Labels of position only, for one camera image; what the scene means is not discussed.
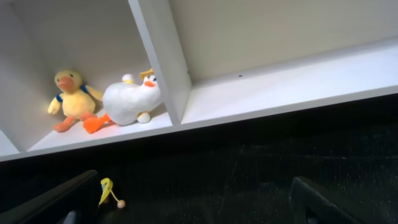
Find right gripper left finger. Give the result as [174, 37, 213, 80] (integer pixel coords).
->
[0, 169, 100, 224]

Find white shelf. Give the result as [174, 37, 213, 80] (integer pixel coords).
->
[0, 0, 398, 162]

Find white plush duck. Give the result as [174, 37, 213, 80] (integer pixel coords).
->
[82, 68, 164, 134]

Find yellow plush duck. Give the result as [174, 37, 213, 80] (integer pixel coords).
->
[47, 69, 104, 133]

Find yellow rattle drum toy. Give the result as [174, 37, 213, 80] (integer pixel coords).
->
[98, 177, 126, 209]

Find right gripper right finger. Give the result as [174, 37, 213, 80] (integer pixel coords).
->
[288, 176, 364, 224]

